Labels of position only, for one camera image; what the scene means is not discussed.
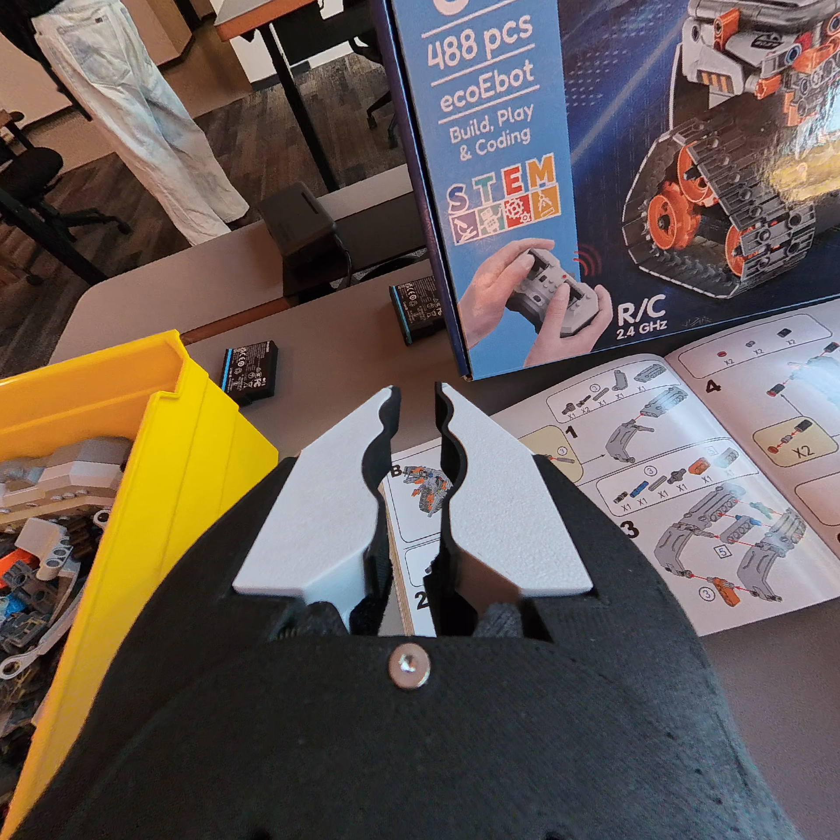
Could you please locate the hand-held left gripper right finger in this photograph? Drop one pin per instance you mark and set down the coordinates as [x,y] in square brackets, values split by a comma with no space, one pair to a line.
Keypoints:
[512,525]

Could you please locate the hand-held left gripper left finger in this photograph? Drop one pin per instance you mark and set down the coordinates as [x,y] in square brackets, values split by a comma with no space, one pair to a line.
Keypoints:
[315,525]

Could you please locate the yellow plastic bin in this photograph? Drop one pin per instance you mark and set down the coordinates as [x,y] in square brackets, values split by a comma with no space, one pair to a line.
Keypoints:
[190,459]

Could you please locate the open instruction booklet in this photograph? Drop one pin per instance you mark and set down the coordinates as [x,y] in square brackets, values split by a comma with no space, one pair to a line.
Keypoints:
[689,492]

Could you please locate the beige neighbouring table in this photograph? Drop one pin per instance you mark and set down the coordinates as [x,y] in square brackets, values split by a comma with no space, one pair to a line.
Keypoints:
[197,275]

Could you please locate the pile of toy brick parts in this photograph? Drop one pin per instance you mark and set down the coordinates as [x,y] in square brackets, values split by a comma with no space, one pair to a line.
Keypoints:
[39,558]

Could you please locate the black power adapter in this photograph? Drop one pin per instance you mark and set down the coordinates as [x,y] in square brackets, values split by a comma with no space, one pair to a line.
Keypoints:
[295,220]

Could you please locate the blue building kit box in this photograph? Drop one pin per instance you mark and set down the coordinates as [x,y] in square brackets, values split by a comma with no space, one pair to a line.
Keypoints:
[656,164]

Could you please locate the black office chair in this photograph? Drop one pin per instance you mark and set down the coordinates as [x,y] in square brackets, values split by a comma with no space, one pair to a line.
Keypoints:
[33,177]

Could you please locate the black-legged orange-edged table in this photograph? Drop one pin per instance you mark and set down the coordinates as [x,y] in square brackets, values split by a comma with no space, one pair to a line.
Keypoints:
[289,39]

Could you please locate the small black camera battery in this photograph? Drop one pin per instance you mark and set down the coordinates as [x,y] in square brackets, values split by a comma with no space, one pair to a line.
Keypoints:
[253,374]
[420,308]

